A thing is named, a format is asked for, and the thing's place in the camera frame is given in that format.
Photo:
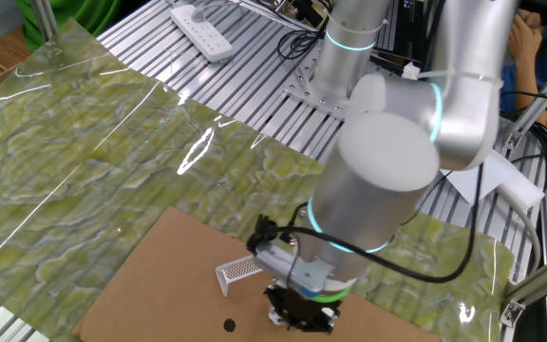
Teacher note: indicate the bare hand of seated person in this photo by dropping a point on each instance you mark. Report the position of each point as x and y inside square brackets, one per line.
[526, 35]

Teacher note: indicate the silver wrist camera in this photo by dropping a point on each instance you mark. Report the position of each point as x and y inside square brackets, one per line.
[288, 268]

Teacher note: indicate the white mesh toy goal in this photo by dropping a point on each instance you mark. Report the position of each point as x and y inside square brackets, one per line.
[235, 269]

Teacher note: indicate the white paper sheet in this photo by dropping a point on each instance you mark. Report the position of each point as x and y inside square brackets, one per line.
[487, 180]

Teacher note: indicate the green fabric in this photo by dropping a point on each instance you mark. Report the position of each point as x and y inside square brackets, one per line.
[79, 14]

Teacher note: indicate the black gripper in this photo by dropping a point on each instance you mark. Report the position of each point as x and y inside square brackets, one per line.
[302, 306]

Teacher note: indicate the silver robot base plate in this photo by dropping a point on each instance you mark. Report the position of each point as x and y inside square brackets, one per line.
[302, 85]

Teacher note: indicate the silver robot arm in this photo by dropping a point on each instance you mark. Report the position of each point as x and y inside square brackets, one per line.
[382, 180]

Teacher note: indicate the white power strip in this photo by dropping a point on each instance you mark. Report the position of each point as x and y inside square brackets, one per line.
[202, 33]

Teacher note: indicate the green marble pattern mat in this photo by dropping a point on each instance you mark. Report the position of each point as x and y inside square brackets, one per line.
[112, 166]

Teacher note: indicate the brown cardboard sheet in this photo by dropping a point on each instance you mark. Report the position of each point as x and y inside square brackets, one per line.
[159, 294]

